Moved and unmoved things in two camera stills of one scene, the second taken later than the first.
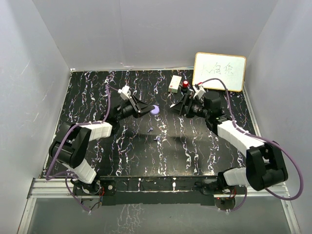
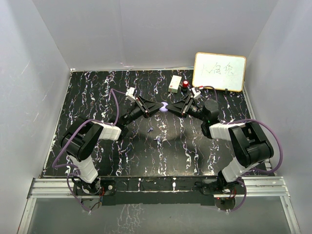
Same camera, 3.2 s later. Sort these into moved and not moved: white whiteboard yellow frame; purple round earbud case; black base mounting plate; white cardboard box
Moved: purple round earbud case
Not moved: black base mounting plate; white cardboard box; white whiteboard yellow frame
